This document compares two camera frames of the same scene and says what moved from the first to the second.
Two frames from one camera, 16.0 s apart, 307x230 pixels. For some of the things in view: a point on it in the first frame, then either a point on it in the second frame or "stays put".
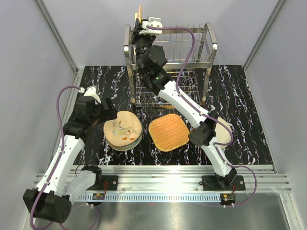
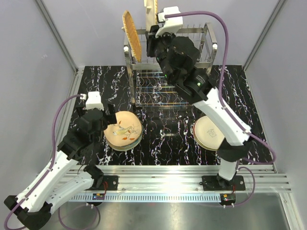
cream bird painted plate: [124, 130] stays put
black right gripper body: [139, 39] → [157, 47]
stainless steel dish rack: [190, 53] stays put
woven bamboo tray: [140, 13] → [132, 34]
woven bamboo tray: [169, 132] → [151, 6]
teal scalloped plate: [127, 147] stays put
